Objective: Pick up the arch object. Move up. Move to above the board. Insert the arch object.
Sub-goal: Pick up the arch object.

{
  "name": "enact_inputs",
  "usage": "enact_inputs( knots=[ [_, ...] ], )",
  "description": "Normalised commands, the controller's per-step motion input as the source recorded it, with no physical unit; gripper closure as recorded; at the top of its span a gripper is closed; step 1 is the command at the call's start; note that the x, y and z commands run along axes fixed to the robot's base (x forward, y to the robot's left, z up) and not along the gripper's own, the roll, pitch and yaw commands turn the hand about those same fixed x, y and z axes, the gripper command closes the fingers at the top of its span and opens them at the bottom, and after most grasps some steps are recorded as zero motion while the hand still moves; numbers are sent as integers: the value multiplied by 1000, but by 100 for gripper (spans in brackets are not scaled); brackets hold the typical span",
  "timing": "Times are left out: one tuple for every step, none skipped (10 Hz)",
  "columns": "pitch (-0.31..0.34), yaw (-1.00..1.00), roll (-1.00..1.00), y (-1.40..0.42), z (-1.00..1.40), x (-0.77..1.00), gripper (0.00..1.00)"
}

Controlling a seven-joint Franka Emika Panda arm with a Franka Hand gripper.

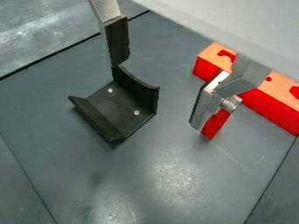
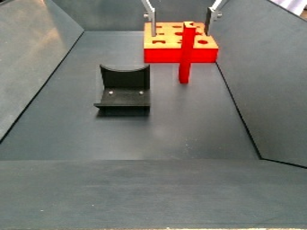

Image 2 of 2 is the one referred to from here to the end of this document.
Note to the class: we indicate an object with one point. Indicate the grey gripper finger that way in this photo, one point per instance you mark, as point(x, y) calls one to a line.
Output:
point(151, 12)
point(214, 13)

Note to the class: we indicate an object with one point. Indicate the red arch peg block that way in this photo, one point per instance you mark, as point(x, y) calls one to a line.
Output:
point(187, 48)

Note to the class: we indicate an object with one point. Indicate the red shape sorter board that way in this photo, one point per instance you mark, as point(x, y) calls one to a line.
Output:
point(163, 48)

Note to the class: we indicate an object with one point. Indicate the black curved holder stand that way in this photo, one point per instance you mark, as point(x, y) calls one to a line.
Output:
point(126, 88)

